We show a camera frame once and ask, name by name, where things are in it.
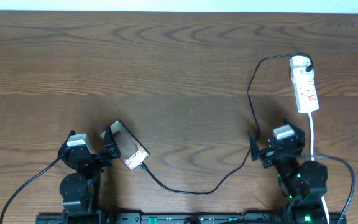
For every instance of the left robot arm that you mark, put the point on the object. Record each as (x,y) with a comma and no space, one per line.
(81,189)

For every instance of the white USB charger plug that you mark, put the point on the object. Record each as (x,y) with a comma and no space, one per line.
(299,61)

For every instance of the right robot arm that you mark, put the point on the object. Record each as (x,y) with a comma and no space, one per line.
(305,183)

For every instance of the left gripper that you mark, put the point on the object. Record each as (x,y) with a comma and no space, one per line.
(91,157)

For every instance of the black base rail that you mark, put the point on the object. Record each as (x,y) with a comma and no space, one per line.
(136,218)

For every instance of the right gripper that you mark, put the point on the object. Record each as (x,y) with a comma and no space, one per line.
(268,155)

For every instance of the white power strip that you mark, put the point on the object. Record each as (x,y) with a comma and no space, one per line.
(305,90)

